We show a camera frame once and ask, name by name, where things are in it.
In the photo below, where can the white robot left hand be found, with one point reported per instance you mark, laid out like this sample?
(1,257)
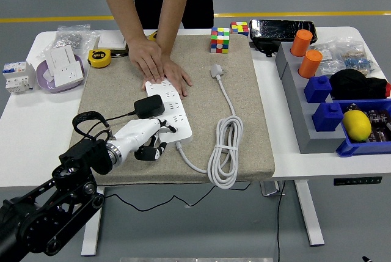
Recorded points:
(134,133)

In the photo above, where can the person's left hand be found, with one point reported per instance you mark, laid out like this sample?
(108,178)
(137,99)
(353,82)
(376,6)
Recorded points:
(177,76)

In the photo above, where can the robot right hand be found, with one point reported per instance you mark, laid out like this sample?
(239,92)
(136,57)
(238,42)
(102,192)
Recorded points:
(366,259)

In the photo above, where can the person's right hand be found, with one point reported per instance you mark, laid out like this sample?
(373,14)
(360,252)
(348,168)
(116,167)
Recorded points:
(147,58)

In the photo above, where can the black plug adapter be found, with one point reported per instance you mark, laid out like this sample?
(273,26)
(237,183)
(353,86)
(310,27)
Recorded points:
(149,106)

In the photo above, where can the white power strip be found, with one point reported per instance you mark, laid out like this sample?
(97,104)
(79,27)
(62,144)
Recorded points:
(181,112)

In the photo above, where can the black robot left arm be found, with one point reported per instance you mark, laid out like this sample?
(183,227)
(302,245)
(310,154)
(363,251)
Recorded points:
(46,219)

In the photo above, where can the person's left forearm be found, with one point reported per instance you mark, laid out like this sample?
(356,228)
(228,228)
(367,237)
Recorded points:
(175,5)

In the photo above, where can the small yellow object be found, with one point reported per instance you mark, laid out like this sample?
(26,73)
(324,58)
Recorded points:
(153,35)

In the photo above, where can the yellow tape measure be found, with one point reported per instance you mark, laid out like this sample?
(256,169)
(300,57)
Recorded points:
(99,59)

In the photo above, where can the large colourful puzzle cube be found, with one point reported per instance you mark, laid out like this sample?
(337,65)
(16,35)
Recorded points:
(220,40)

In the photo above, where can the beige fabric mat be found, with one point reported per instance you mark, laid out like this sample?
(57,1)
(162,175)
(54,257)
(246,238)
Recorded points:
(201,140)

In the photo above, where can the white table leg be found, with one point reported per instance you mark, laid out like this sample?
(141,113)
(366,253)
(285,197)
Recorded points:
(310,213)
(91,237)

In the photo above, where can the clear bag of screws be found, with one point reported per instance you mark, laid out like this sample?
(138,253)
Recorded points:
(73,37)

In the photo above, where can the small colourful puzzle cube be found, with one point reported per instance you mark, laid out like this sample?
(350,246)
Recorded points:
(239,28)

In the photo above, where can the black table control panel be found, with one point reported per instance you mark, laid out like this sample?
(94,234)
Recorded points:
(357,181)

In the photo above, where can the black device stand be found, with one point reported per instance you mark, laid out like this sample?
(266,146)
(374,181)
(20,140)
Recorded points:
(264,48)

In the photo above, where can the small white paper piece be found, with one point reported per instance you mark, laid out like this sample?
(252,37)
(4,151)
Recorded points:
(48,76)

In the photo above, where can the purple shallow bowl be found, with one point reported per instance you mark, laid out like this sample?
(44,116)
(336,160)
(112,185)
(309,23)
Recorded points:
(46,85)

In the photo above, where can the blue plastic bin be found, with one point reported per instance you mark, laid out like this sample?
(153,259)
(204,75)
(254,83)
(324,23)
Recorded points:
(351,149)

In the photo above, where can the black glossy wrapped device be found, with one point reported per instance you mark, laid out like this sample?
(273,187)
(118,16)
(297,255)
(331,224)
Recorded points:
(281,30)

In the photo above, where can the orange plastic cylinder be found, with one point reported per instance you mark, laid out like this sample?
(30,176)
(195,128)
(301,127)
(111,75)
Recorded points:
(301,43)
(310,65)

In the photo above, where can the white circuit breaker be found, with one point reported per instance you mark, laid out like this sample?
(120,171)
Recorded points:
(18,77)

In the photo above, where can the yellow lemon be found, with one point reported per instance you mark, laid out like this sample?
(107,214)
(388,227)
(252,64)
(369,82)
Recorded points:
(356,126)

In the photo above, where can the dark packaged parts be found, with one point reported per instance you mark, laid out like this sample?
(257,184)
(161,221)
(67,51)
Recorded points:
(380,124)

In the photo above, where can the grey stepped peg base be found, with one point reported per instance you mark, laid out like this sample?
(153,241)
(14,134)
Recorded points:
(308,127)

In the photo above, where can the blue plastic block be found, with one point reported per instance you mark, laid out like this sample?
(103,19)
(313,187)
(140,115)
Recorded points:
(328,117)
(317,89)

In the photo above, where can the clear bag of small parts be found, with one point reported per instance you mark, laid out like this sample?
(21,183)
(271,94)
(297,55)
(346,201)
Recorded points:
(328,60)

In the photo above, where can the small black round part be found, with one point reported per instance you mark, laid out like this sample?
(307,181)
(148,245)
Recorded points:
(352,107)

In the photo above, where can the black cloth bundle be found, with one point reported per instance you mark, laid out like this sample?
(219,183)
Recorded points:
(351,85)

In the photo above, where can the clear bag of resistors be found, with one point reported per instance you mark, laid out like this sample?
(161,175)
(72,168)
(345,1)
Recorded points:
(359,60)

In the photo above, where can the white wall socket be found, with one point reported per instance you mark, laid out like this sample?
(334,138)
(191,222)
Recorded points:
(68,75)

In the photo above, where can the white switch plate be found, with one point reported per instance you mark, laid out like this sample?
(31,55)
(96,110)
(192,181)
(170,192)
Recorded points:
(59,57)

